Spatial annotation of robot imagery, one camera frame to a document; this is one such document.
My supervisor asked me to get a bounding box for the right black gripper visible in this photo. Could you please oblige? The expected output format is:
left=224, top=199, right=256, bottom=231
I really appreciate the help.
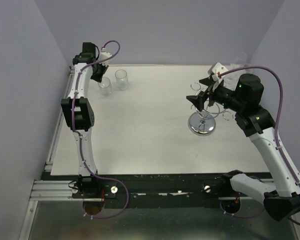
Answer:
left=186, top=75, right=245, bottom=112

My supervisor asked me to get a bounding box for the clear wine glass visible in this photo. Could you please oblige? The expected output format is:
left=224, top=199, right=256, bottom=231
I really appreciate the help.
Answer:
left=224, top=63, right=252, bottom=91
left=98, top=77, right=112, bottom=96
left=230, top=51, right=247, bottom=70
left=115, top=69, right=128, bottom=91

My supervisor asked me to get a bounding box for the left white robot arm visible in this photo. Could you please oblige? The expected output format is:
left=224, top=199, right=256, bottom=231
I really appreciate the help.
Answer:
left=61, top=42, right=112, bottom=198

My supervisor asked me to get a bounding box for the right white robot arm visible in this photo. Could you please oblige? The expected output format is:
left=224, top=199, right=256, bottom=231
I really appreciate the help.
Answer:
left=186, top=73, right=300, bottom=221

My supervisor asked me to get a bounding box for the chrome wine glass rack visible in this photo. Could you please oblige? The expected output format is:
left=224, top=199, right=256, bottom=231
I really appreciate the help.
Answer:
left=187, top=81, right=235, bottom=137

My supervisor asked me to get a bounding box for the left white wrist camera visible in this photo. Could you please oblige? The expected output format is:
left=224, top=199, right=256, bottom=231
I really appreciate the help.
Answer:
left=97, top=47, right=113, bottom=66

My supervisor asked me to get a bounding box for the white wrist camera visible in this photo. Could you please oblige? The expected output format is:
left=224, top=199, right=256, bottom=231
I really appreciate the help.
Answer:
left=208, top=62, right=228, bottom=89
left=97, top=47, right=113, bottom=66

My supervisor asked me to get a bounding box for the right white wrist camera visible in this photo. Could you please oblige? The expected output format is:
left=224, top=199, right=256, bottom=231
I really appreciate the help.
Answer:
left=208, top=62, right=228, bottom=89

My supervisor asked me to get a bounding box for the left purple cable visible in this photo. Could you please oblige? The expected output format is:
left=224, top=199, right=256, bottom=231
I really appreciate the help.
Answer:
left=71, top=40, right=130, bottom=221

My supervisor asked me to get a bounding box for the purple cable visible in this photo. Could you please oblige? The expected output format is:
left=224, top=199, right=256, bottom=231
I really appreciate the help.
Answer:
left=216, top=65, right=300, bottom=227
left=71, top=40, right=130, bottom=221

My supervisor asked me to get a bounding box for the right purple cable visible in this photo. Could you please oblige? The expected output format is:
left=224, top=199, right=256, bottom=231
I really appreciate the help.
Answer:
left=216, top=65, right=300, bottom=227

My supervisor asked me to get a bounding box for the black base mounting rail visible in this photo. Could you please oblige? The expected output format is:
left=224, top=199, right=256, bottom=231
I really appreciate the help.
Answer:
left=41, top=172, right=250, bottom=212

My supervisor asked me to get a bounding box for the aluminium frame rail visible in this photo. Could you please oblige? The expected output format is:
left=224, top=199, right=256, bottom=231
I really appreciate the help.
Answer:
left=19, top=65, right=83, bottom=240

